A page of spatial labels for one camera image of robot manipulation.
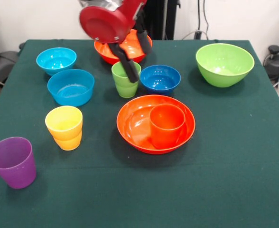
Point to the dark green tablecloth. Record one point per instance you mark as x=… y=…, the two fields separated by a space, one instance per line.
x=139 y=190

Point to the black power plug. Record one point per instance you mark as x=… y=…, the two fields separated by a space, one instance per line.
x=197 y=35

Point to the dark blue plastic bowl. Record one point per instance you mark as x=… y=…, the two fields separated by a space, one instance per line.
x=160 y=83

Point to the green plastic bowl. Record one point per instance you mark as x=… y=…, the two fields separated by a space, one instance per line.
x=225 y=61

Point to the yellow plastic cup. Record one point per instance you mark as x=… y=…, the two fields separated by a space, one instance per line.
x=66 y=137

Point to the orange plastic cup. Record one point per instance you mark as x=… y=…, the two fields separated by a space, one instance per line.
x=165 y=133

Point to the grey pedestal foot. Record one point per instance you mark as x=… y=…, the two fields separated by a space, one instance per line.
x=278 y=61
x=4 y=65

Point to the purple plastic cup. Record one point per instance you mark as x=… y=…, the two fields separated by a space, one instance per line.
x=16 y=171

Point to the green plastic cup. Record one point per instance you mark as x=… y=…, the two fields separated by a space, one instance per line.
x=123 y=88

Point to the light blue plastic bowl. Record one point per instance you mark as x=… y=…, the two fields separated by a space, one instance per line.
x=56 y=59

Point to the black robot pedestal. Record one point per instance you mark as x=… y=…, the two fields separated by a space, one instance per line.
x=163 y=19

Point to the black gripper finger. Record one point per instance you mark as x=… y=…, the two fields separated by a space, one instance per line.
x=130 y=69
x=145 y=42

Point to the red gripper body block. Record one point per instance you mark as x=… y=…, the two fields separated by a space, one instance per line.
x=104 y=26

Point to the orange plastic bowl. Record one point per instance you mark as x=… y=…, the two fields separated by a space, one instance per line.
x=104 y=53
x=132 y=128

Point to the blue ribbed plastic bowl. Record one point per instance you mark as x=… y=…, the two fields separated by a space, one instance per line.
x=70 y=95

